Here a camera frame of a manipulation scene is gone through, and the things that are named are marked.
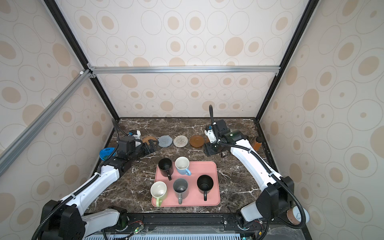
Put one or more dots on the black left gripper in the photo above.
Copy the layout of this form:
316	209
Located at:
152	147

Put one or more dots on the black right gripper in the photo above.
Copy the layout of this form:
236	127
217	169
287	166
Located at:
208	149

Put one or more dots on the woven rattan coaster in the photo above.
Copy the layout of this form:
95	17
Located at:
147	139

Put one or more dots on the light blue woven coaster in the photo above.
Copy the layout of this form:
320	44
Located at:
165	141

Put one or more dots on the multicolour stitched white coaster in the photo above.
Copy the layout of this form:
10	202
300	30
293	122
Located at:
180	141

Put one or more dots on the light blue mug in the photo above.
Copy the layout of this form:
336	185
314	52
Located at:
182	165

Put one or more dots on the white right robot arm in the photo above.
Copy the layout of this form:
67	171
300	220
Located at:
277	192

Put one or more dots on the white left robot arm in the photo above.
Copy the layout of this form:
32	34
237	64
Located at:
65	219

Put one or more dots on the blue lidded white cup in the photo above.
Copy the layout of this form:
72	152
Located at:
105	153

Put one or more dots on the black mug back left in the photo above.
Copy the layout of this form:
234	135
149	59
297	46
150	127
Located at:
166	168

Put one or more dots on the black mug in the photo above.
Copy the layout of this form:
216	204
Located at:
166	168
205	183

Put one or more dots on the orange bottle black cap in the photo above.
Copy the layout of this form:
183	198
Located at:
257	142

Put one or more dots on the green white mug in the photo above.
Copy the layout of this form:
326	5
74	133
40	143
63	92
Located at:
159	192

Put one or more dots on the grey mug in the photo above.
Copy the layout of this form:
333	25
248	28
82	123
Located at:
181	190

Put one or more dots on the black mug front right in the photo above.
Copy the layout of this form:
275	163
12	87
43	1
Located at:
205	183

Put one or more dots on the pink tray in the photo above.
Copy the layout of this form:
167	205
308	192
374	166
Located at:
195	197

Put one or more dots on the aluminium back crossbar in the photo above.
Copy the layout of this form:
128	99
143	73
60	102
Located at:
186	69

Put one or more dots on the aluminium left side bar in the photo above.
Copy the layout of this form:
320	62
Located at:
25	138

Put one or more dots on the brown can white lid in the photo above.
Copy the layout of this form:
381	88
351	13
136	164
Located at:
295	217

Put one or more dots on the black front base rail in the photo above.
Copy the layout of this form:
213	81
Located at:
207	226

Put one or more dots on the black right corner post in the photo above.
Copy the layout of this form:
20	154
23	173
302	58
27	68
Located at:
302	25

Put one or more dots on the black corner frame post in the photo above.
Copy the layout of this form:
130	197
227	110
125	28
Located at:
53	8

